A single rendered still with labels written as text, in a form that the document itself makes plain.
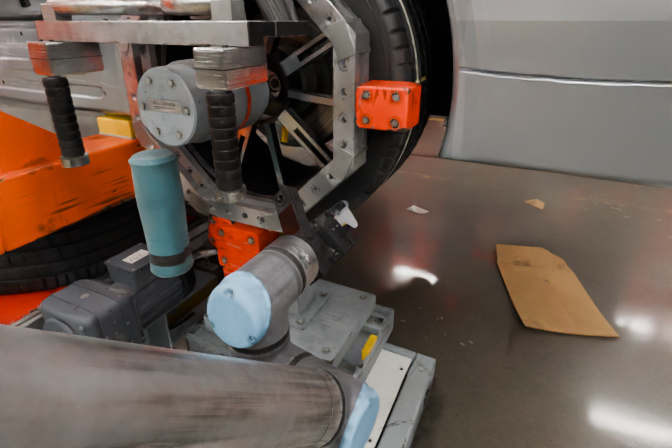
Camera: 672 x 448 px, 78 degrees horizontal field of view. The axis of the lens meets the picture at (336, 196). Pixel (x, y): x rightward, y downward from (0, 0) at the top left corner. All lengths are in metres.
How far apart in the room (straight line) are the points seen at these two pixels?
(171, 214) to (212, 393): 0.57
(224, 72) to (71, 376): 0.37
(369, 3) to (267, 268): 0.46
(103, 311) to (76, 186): 0.32
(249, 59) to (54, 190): 0.70
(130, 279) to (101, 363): 0.84
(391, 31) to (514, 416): 1.04
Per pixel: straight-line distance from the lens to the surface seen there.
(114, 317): 1.07
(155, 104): 0.75
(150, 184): 0.86
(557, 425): 1.37
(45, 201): 1.15
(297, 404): 0.46
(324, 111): 0.98
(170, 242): 0.91
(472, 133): 0.77
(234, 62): 0.55
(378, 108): 0.68
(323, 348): 1.11
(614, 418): 1.46
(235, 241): 0.93
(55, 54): 0.81
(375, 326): 1.26
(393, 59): 0.75
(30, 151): 1.14
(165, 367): 0.34
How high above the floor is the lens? 0.98
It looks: 23 degrees down
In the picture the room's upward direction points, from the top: straight up
